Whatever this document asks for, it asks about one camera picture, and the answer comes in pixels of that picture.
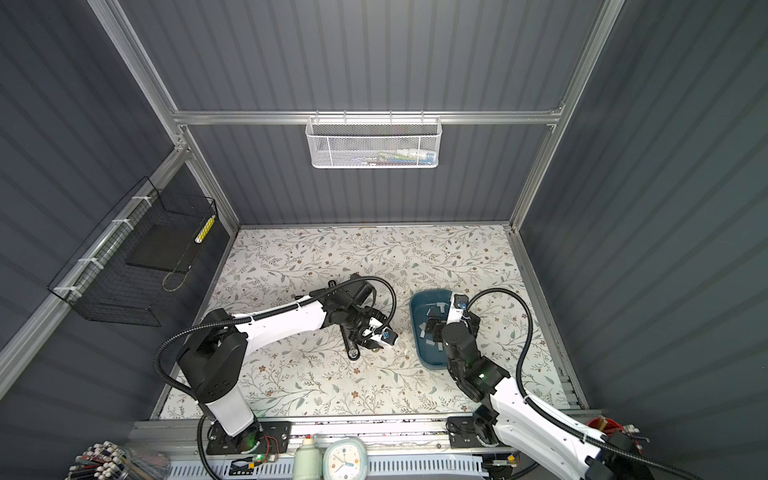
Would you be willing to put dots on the teal plastic tray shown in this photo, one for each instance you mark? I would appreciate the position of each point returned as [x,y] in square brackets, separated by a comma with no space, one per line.
[429,311]

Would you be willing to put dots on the black wire basket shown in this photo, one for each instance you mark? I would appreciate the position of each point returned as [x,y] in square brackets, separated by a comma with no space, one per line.
[139,271]

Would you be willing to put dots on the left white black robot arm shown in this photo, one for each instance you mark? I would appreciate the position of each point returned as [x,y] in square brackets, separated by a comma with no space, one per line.
[205,360]

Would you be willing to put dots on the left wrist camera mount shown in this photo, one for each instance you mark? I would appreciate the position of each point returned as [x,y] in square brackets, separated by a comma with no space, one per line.
[379,336]

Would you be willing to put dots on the mint analog clock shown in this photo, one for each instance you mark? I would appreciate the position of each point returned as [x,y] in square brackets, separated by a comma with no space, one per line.
[346,459]

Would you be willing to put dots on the clear cup of pens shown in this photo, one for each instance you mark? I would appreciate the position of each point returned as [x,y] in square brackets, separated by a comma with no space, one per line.
[109,461]

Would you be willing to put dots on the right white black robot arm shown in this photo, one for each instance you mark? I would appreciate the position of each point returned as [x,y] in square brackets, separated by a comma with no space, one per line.
[510,415]

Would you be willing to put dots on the white wire mesh basket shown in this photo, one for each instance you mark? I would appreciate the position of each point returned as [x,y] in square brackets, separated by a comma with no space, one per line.
[374,142]

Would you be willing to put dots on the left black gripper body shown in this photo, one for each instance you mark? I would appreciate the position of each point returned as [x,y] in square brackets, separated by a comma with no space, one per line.
[359,322]

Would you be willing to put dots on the yellow marker in basket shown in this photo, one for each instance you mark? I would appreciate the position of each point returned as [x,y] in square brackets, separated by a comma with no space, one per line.
[205,229]

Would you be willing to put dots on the black notebook in basket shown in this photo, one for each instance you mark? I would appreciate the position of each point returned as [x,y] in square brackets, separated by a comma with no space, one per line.
[167,249]

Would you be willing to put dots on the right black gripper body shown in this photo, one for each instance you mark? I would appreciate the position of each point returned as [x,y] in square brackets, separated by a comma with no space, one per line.
[438,322]

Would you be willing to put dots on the pale green glue bottle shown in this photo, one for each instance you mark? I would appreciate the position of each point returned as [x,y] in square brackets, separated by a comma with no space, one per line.
[307,464]

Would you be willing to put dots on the red pencil cup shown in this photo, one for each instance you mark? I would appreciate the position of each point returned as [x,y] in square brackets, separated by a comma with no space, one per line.
[609,426]

